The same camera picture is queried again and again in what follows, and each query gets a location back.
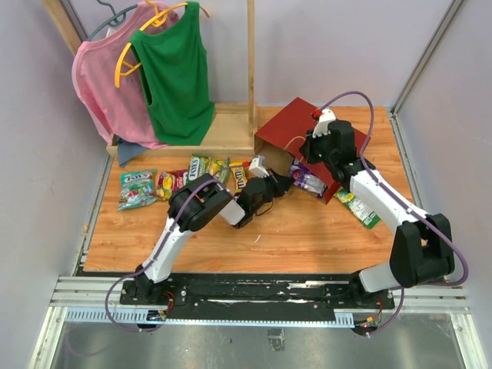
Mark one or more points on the purple snack pack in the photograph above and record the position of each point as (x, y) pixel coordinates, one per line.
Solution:
(305, 179)

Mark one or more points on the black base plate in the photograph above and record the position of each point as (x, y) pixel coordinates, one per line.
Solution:
(256, 297)

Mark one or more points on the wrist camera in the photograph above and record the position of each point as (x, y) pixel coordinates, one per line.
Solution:
(256, 167)
(323, 118)

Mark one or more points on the orange Fox's fruits candy bag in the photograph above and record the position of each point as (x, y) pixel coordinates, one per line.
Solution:
(169, 182)

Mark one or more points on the aluminium rail frame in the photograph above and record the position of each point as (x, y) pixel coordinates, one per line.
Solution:
(468, 338)

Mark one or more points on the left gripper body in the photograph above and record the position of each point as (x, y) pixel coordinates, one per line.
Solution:
(269, 192)

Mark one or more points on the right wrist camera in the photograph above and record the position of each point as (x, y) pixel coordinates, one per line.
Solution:
(323, 118)

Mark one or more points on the teal Fox's candy bag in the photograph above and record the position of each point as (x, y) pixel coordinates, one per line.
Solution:
(137, 189)

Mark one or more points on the pink shirt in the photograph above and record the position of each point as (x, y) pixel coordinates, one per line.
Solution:
(115, 111)

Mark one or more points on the green Fox's spring tea bag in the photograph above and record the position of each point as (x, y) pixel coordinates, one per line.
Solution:
(200, 165)

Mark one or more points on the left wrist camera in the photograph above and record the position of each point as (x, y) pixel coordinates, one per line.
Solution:
(256, 167)

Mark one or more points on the green candy bag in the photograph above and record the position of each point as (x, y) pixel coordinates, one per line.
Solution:
(358, 208)

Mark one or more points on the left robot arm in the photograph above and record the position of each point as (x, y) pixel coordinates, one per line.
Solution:
(192, 207)

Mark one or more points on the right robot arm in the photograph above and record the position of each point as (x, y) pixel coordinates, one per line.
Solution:
(420, 251)

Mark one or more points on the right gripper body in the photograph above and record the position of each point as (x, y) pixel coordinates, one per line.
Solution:
(317, 151)

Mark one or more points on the teal hanger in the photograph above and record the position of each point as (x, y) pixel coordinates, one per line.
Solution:
(117, 19)

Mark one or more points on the green tank top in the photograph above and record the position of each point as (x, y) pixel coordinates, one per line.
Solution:
(180, 119)

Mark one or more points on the yellow hanger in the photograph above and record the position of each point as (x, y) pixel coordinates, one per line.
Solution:
(130, 54)

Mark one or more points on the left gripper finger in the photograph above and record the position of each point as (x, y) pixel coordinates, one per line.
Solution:
(282, 184)
(272, 174)

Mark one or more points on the yellow M&M's bag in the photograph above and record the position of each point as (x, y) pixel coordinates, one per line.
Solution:
(239, 172)

